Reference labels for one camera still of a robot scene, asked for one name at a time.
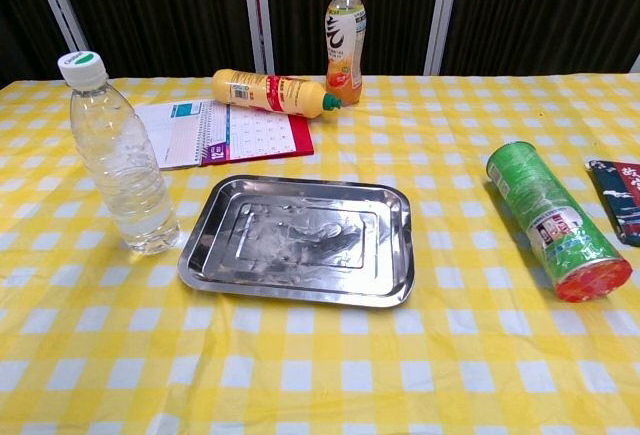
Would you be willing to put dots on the orange drink bottle black cap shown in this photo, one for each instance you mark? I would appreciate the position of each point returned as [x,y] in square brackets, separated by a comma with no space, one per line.
[344,55]

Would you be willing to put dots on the yellow squeeze bottle green cap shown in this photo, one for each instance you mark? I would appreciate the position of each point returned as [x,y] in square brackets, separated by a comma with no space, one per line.
[270,94]

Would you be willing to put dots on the green chips can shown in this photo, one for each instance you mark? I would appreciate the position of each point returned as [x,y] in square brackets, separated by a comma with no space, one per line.
[545,215]

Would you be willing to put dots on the rectangular metal tray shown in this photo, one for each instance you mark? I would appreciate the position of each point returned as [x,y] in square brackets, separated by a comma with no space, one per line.
[300,242]

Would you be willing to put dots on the dark blue printed box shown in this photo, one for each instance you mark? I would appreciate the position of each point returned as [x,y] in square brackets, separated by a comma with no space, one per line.
[622,195]

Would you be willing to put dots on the yellow white checkered tablecloth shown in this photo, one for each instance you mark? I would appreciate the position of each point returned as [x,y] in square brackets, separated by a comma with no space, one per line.
[320,365]

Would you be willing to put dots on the transparent water bottle white cap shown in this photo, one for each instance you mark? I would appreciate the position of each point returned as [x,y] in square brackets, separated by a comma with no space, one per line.
[125,170]

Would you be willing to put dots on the spiral desk calendar red cover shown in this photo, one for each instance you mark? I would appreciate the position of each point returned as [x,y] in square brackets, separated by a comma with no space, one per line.
[240,135]

